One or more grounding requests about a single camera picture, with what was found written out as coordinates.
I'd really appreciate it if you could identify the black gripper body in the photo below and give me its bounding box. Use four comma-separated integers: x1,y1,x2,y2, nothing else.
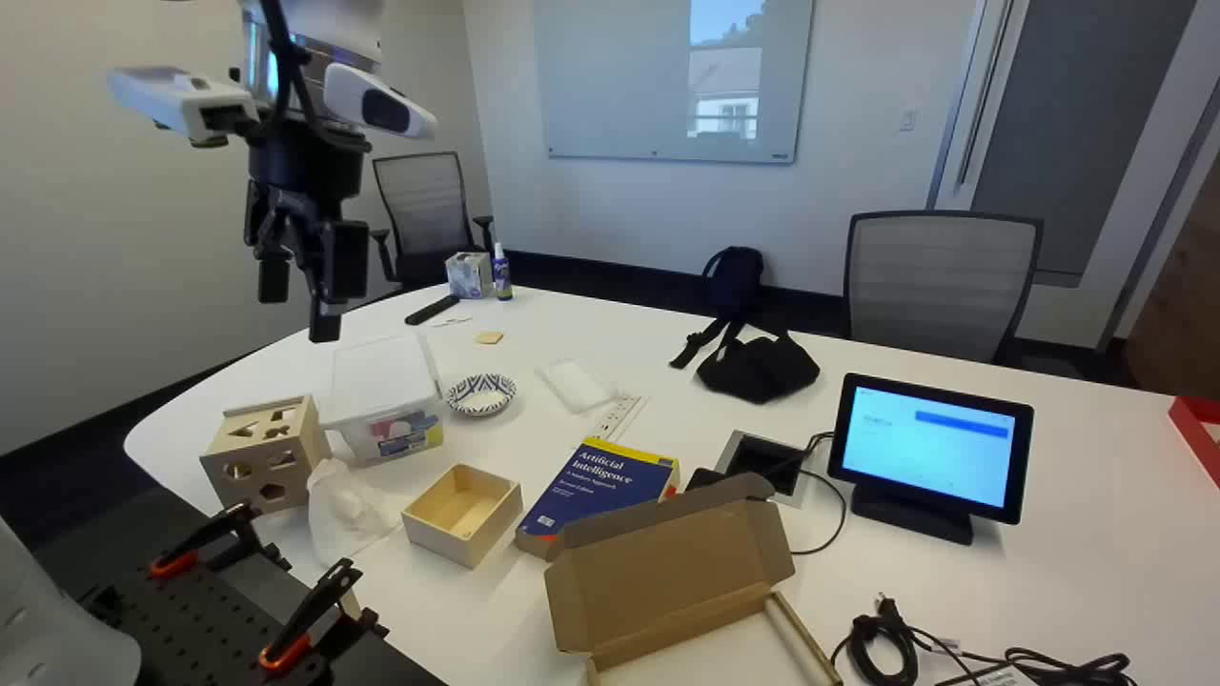
242,113,375,251

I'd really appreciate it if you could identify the white lunchbox base with label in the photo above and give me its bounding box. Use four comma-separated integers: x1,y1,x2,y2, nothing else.
323,392,451,467

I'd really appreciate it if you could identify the black remote control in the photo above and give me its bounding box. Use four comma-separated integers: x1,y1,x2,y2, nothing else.
402,288,467,326

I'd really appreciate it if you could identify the grey mesh office chair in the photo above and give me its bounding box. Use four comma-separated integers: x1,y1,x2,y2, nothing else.
844,207,1045,366
366,150,497,294

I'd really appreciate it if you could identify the small tissue box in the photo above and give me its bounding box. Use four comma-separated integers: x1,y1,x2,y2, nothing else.
443,246,497,302

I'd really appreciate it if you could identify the wooden shape sorter box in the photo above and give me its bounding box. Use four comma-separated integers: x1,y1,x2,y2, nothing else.
195,392,334,518

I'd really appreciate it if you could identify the small sanitizer bottle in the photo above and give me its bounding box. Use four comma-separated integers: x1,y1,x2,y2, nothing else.
487,239,514,303

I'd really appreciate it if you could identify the clear crumpled plastic bag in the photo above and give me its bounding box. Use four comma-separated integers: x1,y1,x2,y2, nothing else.
301,452,402,569

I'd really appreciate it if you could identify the open wooden square box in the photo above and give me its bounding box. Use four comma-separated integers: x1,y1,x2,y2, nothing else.
402,462,525,573

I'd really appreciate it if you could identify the white folded tissue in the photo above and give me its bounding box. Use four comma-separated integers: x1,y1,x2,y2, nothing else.
537,359,617,416

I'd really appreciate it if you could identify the black clamp with orange tips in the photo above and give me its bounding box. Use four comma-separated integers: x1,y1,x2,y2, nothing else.
256,556,389,677
146,499,290,588

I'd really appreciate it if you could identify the blue book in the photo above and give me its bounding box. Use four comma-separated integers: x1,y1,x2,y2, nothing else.
510,432,678,559

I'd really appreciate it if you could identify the glass whiteboard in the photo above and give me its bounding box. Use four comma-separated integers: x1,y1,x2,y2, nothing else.
529,0,821,166

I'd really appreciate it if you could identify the black perforated mounting board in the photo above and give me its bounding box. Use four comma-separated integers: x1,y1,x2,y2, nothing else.
73,556,443,686

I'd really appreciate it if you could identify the white plastic chair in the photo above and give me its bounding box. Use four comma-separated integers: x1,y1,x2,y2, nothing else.
0,514,146,686

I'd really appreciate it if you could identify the black fabric bag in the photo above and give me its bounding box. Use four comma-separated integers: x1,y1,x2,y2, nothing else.
694,325,822,406

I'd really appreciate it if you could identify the brown cardboard box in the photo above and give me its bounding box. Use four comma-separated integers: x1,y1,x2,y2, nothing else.
543,471,801,676

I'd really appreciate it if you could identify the wooden stick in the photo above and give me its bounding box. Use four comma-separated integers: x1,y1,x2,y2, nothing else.
764,589,847,686

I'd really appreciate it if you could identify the black tablet on stand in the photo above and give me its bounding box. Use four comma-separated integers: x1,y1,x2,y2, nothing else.
822,368,1037,549

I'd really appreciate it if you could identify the red box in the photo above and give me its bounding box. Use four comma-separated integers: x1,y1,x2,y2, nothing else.
1168,392,1220,493

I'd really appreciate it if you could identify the black coiled cable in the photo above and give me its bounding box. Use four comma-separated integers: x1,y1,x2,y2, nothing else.
828,596,938,686

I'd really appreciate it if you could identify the black loose cable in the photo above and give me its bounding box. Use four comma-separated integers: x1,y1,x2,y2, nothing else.
917,620,1139,686

